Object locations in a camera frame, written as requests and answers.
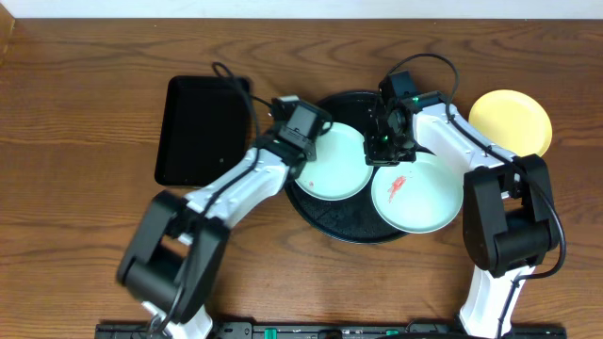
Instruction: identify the mint green plate with stain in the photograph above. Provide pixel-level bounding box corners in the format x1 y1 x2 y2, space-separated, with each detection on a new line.
296 122 373 201

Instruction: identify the yellow plate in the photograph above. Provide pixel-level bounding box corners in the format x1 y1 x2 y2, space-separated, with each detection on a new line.
468 89 552 156

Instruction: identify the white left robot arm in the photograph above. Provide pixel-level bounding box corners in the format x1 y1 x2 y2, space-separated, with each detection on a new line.
117 96 334 338

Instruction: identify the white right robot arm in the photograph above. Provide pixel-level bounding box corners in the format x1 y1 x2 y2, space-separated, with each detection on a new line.
365 90 566 338

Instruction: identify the round black serving tray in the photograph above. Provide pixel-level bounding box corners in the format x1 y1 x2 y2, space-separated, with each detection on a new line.
285 91 408 243

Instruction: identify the black rectangular water tray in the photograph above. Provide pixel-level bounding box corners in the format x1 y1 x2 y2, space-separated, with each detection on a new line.
155 75 250 186

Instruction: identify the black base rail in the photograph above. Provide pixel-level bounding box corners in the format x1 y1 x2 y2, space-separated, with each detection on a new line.
94 322 568 339

